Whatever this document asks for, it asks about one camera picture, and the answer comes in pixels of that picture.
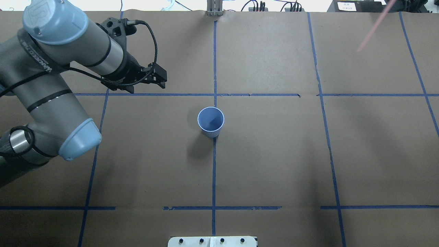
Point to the aluminium frame post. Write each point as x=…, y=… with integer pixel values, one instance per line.
x=214, y=8

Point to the blue ribbed plastic cup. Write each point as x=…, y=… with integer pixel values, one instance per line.
x=211, y=120

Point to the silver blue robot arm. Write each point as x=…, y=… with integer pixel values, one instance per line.
x=57, y=37

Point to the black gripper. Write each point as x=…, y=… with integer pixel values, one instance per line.
x=132, y=66

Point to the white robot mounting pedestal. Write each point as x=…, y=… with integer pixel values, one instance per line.
x=213, y=241

